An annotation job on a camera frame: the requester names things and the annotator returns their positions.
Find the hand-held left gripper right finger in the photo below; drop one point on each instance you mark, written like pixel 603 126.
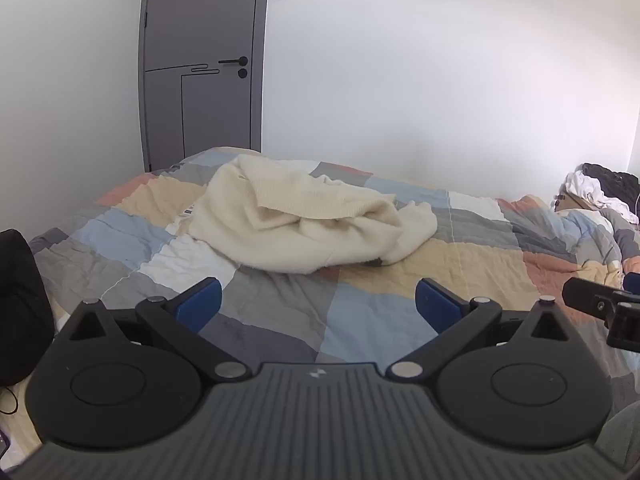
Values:
pixel 436 306

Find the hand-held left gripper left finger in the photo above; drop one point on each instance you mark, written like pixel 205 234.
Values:
pixel 200 305

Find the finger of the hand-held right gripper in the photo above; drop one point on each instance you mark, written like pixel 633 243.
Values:
pixel 587 296

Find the cream sweater with blue stripes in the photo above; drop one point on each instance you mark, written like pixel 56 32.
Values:
pixel 300 225

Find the patchwork quilt bed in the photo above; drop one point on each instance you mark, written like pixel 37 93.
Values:
pixel 450 270

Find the tan object with dark print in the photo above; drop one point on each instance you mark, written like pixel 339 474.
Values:
pixel 570 202

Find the white crumpled cloth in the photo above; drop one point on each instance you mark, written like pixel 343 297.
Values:
pixel 590 187

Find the grey cloth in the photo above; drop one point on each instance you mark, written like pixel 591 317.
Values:
pixel 622 440

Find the black bag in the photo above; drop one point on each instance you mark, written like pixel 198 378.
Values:
pixel 22 305

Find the grey door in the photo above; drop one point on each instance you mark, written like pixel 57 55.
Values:
pixel 200 35

